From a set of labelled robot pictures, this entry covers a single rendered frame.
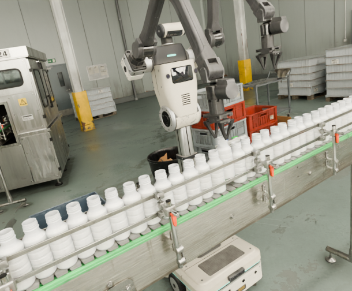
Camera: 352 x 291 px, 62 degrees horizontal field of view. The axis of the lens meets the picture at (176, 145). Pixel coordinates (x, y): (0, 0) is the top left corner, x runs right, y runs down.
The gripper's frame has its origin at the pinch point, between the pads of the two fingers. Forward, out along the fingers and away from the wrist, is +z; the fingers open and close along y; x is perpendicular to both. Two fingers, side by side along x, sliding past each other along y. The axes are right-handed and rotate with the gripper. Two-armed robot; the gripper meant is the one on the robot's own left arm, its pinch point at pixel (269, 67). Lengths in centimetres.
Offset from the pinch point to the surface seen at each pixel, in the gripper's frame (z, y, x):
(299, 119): 24.1, -15.6, 1.7
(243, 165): 33, -18, 42
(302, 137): 32.5, -17.0, 1.9
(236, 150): 26, -16, 43
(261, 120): 86, 171, -180
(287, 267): 140, 17, -23
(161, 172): 24, -14, 75
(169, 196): 31, -18, 76
